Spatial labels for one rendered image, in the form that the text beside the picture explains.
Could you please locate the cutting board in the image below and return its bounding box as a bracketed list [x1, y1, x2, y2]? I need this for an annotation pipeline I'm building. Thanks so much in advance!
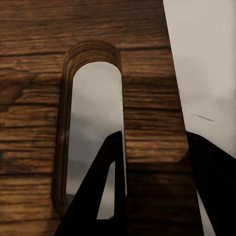
[0, 0, 204, 236]

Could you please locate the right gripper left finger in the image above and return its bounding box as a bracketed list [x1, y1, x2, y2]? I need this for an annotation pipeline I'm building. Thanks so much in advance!
[54, 131, 128, 236]

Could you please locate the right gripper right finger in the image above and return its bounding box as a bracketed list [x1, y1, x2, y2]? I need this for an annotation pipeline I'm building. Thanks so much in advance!
[186, 131, 236, 236]

